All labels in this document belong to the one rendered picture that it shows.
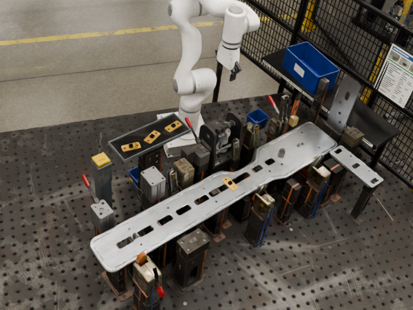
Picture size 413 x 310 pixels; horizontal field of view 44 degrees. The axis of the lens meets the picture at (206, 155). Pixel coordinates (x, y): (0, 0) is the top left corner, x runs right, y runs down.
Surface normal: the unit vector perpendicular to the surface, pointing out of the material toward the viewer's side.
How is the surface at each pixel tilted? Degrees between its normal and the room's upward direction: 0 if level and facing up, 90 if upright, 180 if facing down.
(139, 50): 0
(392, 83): 90
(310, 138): 0
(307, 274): 0
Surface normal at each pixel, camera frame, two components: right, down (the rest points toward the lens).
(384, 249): 0.10, -0.68
